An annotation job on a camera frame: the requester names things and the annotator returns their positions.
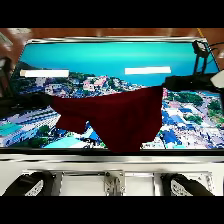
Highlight silver frame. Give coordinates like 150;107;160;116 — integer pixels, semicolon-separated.
0;35;224;197

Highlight black cable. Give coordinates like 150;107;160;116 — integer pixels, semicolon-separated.
207;44;224;73

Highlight dark red T-shirt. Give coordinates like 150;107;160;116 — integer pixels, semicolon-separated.
49;85;165;154

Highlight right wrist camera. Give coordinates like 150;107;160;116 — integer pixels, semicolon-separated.
192;39;210;77

